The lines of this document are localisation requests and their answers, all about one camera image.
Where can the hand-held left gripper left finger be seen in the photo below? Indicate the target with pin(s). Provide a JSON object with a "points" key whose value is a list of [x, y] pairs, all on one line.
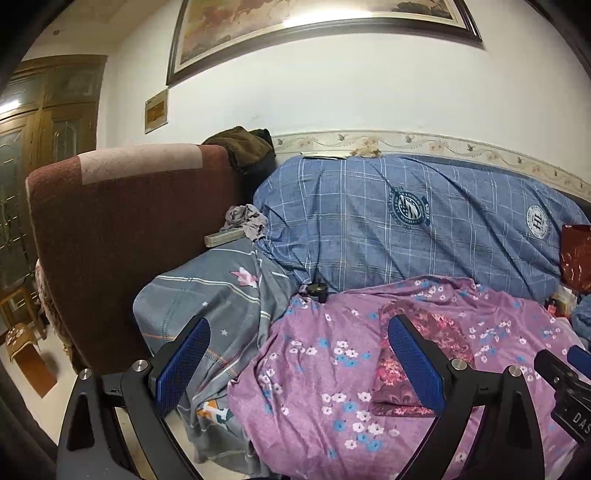
{"points": [[182, 360]]}

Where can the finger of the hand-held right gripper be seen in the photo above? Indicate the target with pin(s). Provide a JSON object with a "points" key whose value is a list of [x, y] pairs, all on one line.
{"points": [[556, 369], [581, 357]]}

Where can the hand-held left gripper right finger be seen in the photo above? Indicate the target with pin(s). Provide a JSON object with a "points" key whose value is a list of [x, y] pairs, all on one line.
{"points": [[415, 364]]}

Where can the pink floral shirt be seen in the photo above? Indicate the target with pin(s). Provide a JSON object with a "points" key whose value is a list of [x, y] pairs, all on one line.
{"points": [[429, 332]]}

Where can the blue denim cloth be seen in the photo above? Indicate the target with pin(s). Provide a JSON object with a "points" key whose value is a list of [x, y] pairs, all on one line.
{"points": [[582, 318]]}

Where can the grey patterned bedsheet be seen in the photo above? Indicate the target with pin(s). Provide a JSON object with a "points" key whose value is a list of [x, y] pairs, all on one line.
{"points": [[217, 286]]}

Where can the purple floral blanket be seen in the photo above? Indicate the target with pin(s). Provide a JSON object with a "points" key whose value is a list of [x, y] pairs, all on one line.
{"points": [[318, 369]]}

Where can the red plastic bag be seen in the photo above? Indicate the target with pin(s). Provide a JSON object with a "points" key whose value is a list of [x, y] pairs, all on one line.
{"points": [[577, 258]]}

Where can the small dark jar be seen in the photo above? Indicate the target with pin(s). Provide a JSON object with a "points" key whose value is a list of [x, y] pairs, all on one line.
{"points": [[317, 293]]}

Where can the flat beige box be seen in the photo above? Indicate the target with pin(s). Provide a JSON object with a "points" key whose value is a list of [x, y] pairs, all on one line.
{"points": [[224, 237]]}

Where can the beige patterned cloth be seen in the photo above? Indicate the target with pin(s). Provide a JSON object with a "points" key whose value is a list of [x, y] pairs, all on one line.
{"points": [[53, 309]]}

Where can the brown floor mat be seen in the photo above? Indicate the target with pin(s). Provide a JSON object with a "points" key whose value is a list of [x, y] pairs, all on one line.
{"points": [[41, 374]]}

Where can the blue plaid quilt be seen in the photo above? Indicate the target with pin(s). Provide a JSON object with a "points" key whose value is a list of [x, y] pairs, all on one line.
{"points": [[369, 230]]}

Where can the grey crumpled cloth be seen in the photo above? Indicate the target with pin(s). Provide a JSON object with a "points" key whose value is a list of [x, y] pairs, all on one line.
{"points": [[247, 219]]}

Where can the wooden stool with floral cushion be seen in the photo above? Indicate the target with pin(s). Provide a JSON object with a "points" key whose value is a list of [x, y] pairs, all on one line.
{"points": [[18, 332]]}

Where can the dark green cloth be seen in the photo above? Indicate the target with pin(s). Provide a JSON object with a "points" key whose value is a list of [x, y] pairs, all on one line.
{"points": [[244, 145]]}

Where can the wooden wardrobe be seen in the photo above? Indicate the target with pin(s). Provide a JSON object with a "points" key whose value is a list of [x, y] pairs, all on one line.
{"points": [[51, 138]]}

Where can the small wall plaque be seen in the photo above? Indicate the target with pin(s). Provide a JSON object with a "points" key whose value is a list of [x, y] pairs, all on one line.
{"points": [[156, 110]]}

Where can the framed wall painting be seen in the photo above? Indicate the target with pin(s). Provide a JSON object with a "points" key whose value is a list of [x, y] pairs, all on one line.
{"points": [[295, 23]]}

